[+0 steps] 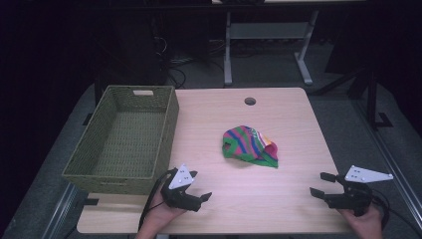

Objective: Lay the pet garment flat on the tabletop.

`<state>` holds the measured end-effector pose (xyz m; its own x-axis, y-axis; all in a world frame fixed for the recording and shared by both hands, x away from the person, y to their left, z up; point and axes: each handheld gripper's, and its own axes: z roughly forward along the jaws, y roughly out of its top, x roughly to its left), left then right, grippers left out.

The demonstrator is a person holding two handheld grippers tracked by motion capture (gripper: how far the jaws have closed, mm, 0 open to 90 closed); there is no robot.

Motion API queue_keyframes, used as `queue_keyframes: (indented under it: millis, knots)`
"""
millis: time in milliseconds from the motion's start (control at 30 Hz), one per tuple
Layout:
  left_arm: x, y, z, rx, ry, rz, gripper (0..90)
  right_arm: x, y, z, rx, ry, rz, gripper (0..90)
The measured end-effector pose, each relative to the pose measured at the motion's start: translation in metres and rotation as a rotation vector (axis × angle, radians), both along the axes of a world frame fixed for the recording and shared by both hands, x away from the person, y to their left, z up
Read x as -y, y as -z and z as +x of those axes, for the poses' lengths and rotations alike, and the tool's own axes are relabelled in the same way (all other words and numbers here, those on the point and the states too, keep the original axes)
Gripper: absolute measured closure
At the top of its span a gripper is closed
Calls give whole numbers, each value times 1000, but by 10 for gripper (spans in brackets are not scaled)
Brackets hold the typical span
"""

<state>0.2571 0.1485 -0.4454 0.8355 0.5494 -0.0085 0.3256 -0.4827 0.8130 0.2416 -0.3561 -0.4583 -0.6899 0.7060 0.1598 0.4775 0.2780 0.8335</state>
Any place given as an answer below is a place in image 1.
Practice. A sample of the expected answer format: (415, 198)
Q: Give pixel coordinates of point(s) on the green woven basket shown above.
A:
(129, 139)

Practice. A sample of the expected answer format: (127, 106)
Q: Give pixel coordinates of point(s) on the striped colourful cloth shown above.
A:
(250, 146)

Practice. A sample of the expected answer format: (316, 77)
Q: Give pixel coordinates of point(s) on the person's right hand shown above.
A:
(365, 222)

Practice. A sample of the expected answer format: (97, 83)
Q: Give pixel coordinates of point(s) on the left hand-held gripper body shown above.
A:
(179, 191)

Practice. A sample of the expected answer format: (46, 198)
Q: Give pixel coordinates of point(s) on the person's left hand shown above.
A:
(162, 212)

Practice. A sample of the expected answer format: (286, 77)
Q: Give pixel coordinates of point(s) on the black stand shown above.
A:
(368, 96)

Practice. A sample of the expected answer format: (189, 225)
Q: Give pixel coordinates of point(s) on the grey metal desk frame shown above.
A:
(268, 43)

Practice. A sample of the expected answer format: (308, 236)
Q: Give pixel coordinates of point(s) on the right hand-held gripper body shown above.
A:
(356, 192)

